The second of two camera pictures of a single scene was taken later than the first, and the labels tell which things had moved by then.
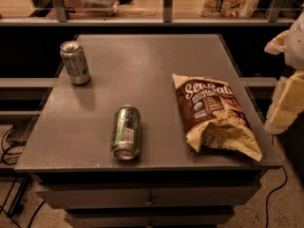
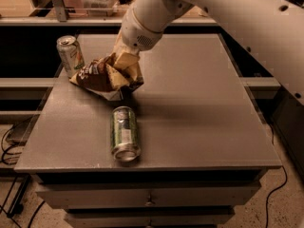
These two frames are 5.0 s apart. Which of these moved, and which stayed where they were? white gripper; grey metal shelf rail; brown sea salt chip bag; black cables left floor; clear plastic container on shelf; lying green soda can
Moved: white gripper; brown sea salt chip bag
Stayed: clear plastic container on shelf; lying green soda can; black cables left floor; grey metal shelf rail
